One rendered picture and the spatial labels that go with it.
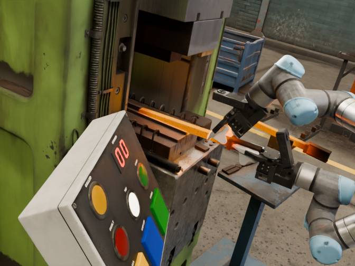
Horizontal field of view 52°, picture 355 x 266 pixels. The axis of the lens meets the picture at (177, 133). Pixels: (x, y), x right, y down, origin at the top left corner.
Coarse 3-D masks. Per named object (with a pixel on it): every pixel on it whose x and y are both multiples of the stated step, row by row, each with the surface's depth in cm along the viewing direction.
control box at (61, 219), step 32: (96, 128) 72; (128, 128) 76; (64, 160) 62; (96, 160) 58; (128, 160) 71; (64, 192) 51; (128, 192) 66; (160, 192) 84; (32, 224) 49; (64, 224) 48; (96, 224) 52; (128, 224) 63; (64, 256) 51; (96, 256) 50; (128, 256) 59
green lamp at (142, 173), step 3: (141, 168) 76; (141, 171) 75; (144, 171) 77; (141, 174) 75; (144, 174) 76; (141, 177) 74; (144, 177) 76; (144, 180) 75; (147, 180) 77; (144, 183) 75; (147, 183) 77
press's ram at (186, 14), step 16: (144, 0) 96; (160, 0) 93; (176, 0) 91; (192, 0) 91; (208, 0) 99; (224, 0) 108; (176, 16) 93; (192, 16) 94; (208, 16) 102; (224, 16) 112
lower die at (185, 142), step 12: (144, 120) 125; (156, 120) 124; (144, 132) 119; (156, 132) 119; (168, 132) 120; (180, 132) 121; (144, 144) 117; (156, 144) 115; (168, 144) 114; (180, 144) 119; (192, 144) 129; (168, 156) 114
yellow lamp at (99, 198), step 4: (96, 188) 55; (100, 188) 56; (92, 192) 53; (96, 192) 54; (100, 192) 56; (92, 196) 53; (96, 196) 54; (100, 196) 55; (104, 196) 56; (92, 200) 53; (96, 200) 54; (100, 200) 55; (104, 200) 56; (96, 204) 53; (100, 204) 54; (104, 204) 56; (96, 208) 53; (100, 208) 54; (104, 208) 55; (100, 212) 54; (104, 212) 55
